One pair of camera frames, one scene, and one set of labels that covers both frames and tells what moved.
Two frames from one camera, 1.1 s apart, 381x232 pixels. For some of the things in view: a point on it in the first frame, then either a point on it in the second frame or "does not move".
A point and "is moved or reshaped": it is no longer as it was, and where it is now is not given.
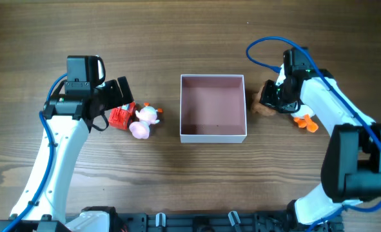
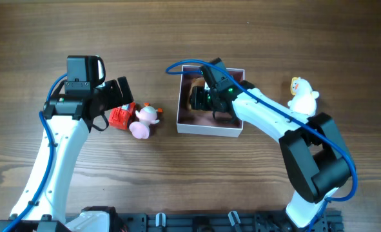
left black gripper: [117, 98] does not move
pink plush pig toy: [147, 116] does not move
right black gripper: [266, 98] → [196, 98]
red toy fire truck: [120, 116] does not move
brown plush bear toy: [260, 108] is moved or reshaped
